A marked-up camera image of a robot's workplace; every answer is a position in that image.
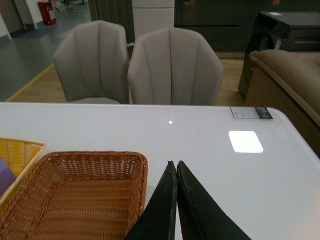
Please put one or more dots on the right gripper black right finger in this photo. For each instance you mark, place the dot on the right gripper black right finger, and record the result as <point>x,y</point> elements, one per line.
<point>201,218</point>

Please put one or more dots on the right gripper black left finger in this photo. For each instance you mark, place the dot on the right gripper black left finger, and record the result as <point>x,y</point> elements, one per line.
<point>158,220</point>

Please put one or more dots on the brown wicker basket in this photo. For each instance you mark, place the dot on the brown wicker basket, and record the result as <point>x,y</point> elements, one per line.
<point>78,195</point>

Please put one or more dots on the yellow wicker basket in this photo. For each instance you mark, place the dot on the yellow wicker basket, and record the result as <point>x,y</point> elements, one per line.
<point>20,155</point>

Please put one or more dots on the table label sticker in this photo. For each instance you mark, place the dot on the table label sticker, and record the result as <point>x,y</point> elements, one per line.
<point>259,112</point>

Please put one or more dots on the right grey chair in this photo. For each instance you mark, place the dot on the right grey chair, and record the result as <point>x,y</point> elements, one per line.
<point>174,66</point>

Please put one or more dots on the grey chair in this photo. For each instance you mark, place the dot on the grey chair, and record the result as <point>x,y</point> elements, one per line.
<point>174,66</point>
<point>92,64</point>

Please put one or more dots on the purple foam cube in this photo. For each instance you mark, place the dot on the purple foam cube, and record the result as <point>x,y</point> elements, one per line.
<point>7,177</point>

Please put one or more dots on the beige sofa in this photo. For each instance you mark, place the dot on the beige sofa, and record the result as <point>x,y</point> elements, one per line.
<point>289,82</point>

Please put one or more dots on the left grey chair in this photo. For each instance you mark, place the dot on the left grey chair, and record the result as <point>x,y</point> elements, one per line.
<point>92,64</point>

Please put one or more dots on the dark kitchen counter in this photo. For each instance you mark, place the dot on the dark kitchen counter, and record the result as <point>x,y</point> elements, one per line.
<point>227,24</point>

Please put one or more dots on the white cabinet column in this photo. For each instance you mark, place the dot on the white cabinet column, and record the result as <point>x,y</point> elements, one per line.
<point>150,15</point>

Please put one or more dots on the black glossy appliance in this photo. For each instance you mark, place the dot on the black glossy appliance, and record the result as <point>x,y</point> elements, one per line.
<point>295,31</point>

